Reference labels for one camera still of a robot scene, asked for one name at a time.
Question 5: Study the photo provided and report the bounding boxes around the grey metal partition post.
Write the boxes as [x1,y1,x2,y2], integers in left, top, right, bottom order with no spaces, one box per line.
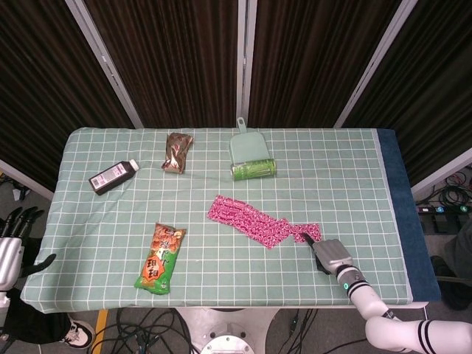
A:
[410,147,472,197]
[65,0,144,129]
[235,0,258,128]
[333,0,420,128]
[0,158,55,203]

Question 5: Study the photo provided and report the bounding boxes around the dark brown ribbed partition panel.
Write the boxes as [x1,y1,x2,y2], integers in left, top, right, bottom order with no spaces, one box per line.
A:
[83,0,240,129]
[0,0,136,192]
[247,0,403,128]
[342,0,472,187]

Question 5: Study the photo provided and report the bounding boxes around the dark bottle with white cap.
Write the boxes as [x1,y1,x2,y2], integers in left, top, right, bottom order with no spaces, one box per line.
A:
[88,159,141,195]

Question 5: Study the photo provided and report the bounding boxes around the mint green plastic dustpan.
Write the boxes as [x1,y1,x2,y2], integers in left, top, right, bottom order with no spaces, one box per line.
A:
[229,117,266,165]

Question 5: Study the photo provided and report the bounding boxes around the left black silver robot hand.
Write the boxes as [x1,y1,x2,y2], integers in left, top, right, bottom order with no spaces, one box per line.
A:
[0,206,58,291]

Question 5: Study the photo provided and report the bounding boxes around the black power strip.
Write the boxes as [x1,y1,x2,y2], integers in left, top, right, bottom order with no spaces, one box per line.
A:
[416,204,472,215]

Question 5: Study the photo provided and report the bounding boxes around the black white sneaker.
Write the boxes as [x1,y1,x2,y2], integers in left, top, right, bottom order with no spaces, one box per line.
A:
[60,313,96,350]

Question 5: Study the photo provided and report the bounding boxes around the blue table pad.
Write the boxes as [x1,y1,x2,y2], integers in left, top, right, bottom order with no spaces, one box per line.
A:
[375,128,443,304]

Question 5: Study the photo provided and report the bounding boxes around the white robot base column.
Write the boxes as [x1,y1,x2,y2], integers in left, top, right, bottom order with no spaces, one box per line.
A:
[172,308,282,354]

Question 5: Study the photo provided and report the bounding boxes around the green white grid tablecloth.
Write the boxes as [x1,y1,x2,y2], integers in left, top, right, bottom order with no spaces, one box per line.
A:
[20,127,413,314]

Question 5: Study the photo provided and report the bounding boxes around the black trouser leg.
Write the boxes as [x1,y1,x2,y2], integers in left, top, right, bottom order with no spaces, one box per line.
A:
[5,287,72,344]

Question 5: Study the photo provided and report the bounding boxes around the pink patterned cloth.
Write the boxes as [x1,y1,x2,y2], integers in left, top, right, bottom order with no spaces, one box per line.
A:
[206,194,294,254]

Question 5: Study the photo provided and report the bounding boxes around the brown foil snack pack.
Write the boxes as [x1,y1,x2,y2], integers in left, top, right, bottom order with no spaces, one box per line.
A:
[161,132,195,174]

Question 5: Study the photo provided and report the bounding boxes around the black coiled cables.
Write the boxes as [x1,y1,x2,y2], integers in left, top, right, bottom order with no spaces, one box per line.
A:
[418,172,472,208]

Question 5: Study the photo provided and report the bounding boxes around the green orange snack bag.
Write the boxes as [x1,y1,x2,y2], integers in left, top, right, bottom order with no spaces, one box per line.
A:
[133,222,187,296]

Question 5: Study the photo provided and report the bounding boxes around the green drink can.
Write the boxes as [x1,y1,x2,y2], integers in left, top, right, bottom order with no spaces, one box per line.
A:
[230,157,277,182]

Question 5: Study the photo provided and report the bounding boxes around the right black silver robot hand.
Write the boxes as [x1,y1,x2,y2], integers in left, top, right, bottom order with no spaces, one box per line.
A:
[301,232,355,276]

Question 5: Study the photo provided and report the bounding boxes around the black floor cable bundle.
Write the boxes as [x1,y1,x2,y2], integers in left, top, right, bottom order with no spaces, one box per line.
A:
[87,308,195,354]

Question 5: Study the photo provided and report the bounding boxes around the black cable with green light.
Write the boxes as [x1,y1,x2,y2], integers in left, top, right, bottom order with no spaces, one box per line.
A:
[283,308,319,354]

